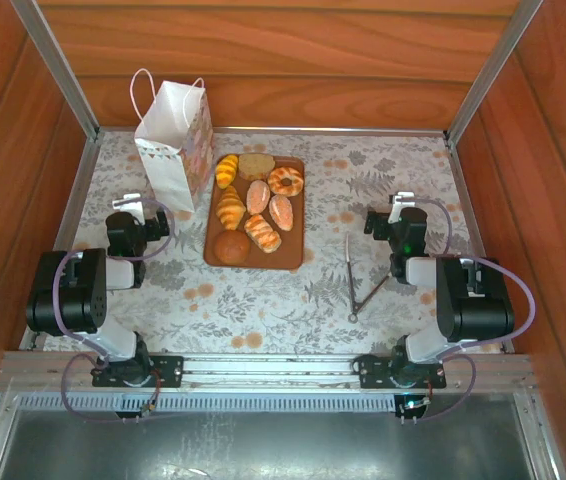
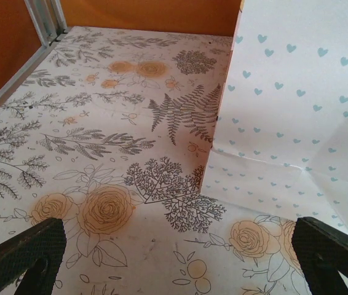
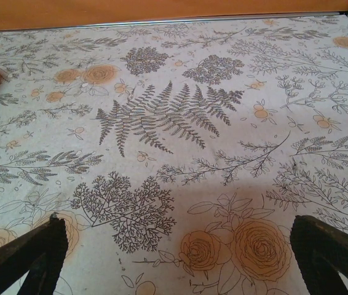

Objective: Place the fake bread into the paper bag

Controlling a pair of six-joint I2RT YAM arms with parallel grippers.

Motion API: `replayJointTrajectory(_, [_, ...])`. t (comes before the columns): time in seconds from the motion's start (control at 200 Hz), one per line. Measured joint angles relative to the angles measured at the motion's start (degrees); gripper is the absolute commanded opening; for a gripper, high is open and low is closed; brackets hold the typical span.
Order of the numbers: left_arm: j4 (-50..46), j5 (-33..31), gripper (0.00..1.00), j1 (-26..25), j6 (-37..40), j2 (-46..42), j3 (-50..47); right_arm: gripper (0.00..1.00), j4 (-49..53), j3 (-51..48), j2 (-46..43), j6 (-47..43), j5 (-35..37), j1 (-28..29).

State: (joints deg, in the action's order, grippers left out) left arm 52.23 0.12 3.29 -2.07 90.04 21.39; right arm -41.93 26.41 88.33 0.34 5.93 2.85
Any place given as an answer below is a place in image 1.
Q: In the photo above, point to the flat brown round fake bread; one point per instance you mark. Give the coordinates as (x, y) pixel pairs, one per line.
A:
(256, 166)

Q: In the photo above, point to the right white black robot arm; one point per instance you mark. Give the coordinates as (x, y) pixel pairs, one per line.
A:
(478, 305)

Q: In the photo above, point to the pink glazed fake bread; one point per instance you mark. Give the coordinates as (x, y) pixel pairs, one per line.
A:
(281, 212)
(258, 197)

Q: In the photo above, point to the orange white striped fake bread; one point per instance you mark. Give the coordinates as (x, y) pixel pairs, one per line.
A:
(262, 233)

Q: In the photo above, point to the wide aluminium mounting rail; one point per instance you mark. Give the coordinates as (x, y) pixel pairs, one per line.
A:
(273, 367)

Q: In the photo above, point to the glazed fake donut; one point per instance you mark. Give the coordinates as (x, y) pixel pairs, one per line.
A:
(274, 181)

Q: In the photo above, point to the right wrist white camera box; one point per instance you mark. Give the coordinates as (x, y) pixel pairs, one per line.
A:
(399, 204)

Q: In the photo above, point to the grey metal sheet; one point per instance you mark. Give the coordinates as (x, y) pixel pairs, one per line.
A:
(263, 450)

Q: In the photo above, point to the small circuit board with LED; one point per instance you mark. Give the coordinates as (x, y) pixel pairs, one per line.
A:
(413, 406)

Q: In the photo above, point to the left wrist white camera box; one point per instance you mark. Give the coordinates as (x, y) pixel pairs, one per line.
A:
(127, 202)

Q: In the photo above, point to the floral printed tablecloth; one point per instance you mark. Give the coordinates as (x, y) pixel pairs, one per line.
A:
(263, 310)

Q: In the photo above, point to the brown wooden tray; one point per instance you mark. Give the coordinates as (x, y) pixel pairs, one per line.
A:
(288, 250)

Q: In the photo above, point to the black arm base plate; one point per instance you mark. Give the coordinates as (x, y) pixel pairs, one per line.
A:
(168, 370)
(373, 371)

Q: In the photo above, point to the yellow striped fake bread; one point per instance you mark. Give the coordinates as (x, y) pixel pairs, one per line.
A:
(227, 171)

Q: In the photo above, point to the brown round fake bun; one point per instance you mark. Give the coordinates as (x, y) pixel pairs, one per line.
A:
(232, 247)

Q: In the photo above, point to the rear aluminium frame rail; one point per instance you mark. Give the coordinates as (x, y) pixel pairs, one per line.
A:
(313, 130)

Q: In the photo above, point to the golden fake croissant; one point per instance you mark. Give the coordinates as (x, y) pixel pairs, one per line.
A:
(230, 207)

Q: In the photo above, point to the metal tongs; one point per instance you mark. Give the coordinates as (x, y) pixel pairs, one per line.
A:
(354, 303)

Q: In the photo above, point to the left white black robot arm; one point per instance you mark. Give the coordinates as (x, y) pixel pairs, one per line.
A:
(68, 295)

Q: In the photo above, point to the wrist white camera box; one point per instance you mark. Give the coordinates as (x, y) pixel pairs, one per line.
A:
(127, 202)
(399, 204)

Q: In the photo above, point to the side aluminium frame rail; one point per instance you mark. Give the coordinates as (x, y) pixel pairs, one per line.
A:
(77, 192)
(466, 200)

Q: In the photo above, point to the aluminium frame post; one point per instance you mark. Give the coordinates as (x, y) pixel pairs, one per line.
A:
(493, 70)
(58, 70)

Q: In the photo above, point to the white patterned paper bag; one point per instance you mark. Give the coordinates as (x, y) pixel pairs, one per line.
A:
(173, 150)

